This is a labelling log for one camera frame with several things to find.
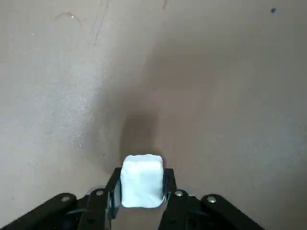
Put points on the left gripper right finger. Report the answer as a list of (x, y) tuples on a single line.
[(187, 213)]

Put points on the white modeling clay block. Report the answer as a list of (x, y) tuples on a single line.
[(141, 182)]

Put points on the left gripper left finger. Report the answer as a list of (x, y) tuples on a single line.
[(91, 210)]

